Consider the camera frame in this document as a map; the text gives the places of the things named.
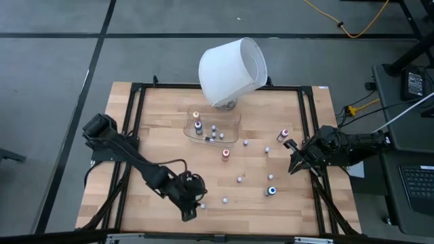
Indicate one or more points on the clear plastic bin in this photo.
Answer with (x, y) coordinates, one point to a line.
(230, 128)

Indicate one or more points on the large yellow food coloring bottle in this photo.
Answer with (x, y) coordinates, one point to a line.
(196, 115)

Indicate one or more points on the large blue food coloring bottle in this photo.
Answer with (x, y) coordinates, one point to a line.
(271, 190)

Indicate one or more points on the black electronic device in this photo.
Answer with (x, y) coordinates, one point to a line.
(413, 83)

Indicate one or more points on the black stand leg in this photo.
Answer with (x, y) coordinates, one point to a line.
(410, 54)

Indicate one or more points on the black aluminium table frame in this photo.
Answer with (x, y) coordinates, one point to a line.
(169, 86)

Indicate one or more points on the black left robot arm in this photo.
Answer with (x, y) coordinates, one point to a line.
(135, 157)

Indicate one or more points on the large orange food coloring bottle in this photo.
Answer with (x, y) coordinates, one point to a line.
(226, 154)

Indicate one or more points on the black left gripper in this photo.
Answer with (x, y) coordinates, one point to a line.
(188, 193)

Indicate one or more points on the white paper sheet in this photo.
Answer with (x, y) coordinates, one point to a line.
(357, 171)

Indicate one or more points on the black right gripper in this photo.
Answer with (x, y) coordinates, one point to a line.
(317, 152)

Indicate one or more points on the yellow power plug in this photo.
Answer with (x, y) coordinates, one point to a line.
(352, 110)

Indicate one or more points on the black power adapter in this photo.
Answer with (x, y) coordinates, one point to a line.
(369, 86)

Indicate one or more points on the black keyboard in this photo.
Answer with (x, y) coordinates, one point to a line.
(418, 186)

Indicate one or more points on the white rod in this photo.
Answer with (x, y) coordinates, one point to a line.
(407, 112)

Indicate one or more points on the silver aluminium rail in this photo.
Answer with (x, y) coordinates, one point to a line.
(313, 240)

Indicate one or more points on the silver aluminium bracket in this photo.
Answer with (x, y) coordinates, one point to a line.
(125, 238)

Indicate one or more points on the large purple food coloring bottle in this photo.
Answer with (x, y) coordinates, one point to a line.
(198, 126)

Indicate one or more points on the large pink food coloring bottle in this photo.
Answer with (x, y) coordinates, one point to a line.
(283, 133)

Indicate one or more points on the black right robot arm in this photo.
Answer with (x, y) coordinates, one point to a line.
(359, 140)

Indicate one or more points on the black floor object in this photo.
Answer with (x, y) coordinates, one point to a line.
(10, 155)

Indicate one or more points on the dark grey side desk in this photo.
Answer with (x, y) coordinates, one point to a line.
(400, 135)

